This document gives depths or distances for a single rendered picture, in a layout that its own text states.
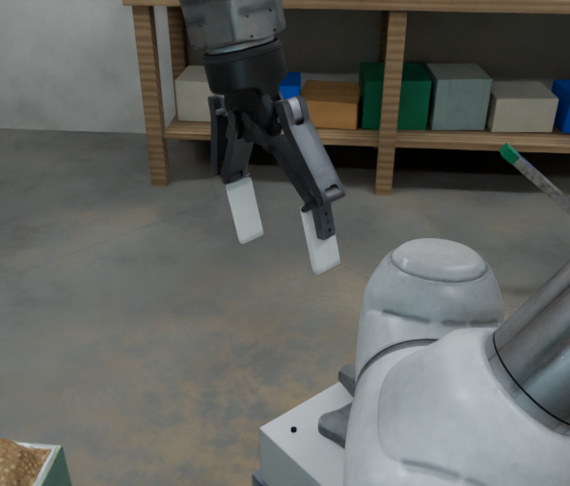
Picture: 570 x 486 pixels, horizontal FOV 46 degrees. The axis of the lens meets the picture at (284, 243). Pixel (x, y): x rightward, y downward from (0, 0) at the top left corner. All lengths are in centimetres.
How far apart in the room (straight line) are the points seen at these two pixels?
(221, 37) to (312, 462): 52
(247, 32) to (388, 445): 36
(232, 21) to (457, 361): 34
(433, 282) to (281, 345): 144
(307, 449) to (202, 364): 121
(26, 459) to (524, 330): 41
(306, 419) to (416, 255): 30
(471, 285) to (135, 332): 163
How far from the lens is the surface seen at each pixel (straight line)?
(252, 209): 74
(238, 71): 60
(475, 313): 71
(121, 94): 370
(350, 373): 93
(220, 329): 218
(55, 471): 63
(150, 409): 194
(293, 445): 88
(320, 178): 58
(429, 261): 72
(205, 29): 60
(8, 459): 60
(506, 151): 221
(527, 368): 54
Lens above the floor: 135
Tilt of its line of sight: 31 degrees down
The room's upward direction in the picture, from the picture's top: straight up
